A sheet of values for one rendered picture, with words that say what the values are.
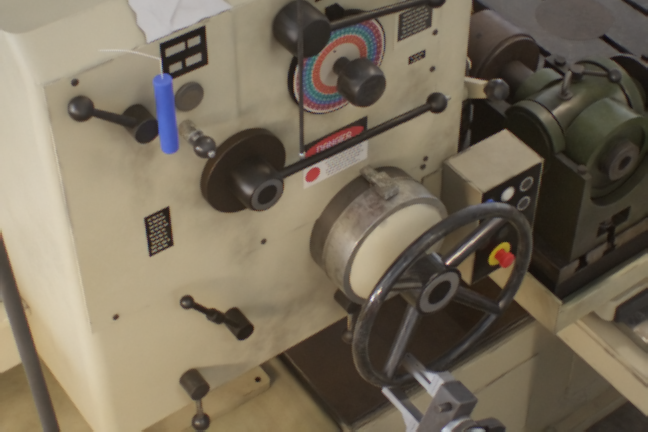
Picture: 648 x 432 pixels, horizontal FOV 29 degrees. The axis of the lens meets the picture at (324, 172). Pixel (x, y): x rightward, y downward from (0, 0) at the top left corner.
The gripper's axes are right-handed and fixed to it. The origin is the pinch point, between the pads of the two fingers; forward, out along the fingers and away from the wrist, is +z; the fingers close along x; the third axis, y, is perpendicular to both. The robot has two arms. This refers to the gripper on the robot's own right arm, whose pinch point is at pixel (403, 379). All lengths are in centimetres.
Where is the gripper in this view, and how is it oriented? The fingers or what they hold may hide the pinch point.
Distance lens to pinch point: 216.4
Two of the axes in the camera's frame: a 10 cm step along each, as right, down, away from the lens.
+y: -7.2, 0.2, -6.9
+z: -5.9, -5.5, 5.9
